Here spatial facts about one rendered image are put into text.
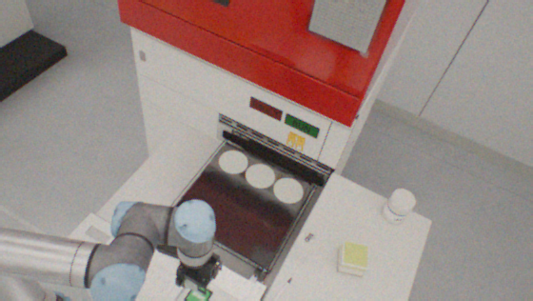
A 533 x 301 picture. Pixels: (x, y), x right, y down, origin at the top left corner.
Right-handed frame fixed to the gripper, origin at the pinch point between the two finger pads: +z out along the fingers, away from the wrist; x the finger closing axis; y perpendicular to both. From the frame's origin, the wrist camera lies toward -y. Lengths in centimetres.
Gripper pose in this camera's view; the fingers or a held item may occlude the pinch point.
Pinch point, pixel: (188, 281)
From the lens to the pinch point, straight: 112.7
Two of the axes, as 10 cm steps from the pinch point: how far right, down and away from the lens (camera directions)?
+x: 4.7, -6.5, 5.9
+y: 8.8, 4.3, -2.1
